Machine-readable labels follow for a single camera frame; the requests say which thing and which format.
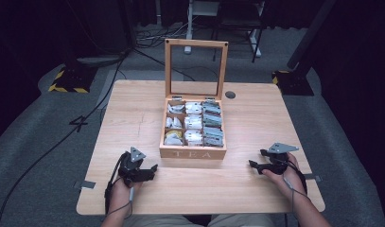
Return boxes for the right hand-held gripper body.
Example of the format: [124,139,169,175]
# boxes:
[264,142,300,176]

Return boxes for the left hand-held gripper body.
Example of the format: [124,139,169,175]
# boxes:
[117,146,150,184]

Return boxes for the person's right hand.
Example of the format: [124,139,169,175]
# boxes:
[261,152,301,194]

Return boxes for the person's left hand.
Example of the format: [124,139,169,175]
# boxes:
[109,176,145,206]

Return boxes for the grey tape piece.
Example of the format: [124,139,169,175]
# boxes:
[303,173,323,183]
[74,180,97,190]

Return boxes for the yellow tea packet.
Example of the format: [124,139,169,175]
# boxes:
[166,130,184,140]

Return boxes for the wooden tea box with lid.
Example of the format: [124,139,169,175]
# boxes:
[159,38,229,161]

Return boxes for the row of grey tea packets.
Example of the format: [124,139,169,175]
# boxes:
[201,100,225,148]

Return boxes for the pile of white tea packets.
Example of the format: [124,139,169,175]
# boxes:
[166,100,204,147]

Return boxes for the striped black stand base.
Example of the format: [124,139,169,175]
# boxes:
[271,69,315,96]
[47,65,98,95]

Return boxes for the black slanted stand pole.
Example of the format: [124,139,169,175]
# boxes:
[287,0,338,71]

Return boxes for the black metal rack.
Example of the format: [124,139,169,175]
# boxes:
[211,0,268,63]

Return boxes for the white metal stand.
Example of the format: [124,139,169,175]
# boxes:
[184,0,221,55]

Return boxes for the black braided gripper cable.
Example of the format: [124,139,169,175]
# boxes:
[103,152,128,216]
[286,159,308,196]

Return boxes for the long black floor cable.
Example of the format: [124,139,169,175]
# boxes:
[0,50,131,227]

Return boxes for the bundle of floor cables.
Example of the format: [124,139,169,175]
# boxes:
[133,22,195,50]

